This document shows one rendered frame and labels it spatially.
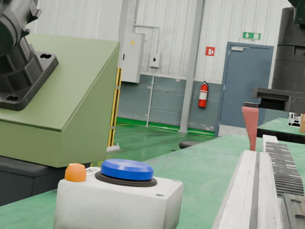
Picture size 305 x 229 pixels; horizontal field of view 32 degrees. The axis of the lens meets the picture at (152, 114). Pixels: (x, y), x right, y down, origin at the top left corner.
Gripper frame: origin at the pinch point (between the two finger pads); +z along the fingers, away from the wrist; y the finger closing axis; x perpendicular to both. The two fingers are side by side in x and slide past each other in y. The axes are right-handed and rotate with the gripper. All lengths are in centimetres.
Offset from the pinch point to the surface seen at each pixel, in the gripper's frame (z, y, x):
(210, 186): 5.7, -9.3, 7.3
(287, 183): 2.5, 0.8, -0.3
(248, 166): -2.7, -4.6, -31.5
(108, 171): -1.0, -14.5, -32.6
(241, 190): -2.7, -4.9, -41.7
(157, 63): -61, -226, 1102
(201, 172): 5.7, -11.8, 19.2
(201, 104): 17, -114, 1085
